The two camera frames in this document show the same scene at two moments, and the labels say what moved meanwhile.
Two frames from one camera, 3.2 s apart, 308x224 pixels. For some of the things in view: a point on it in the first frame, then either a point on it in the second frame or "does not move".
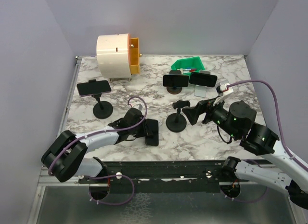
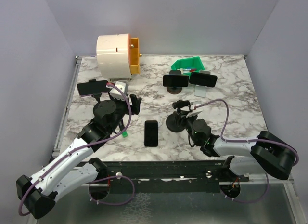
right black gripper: (193, 113) → (180, 118)
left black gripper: (144, 132) → (134, 107)
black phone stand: (173, 90) does not move
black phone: (152, 126) does not move
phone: (202, 79) does not move
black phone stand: (176, 122) does not move
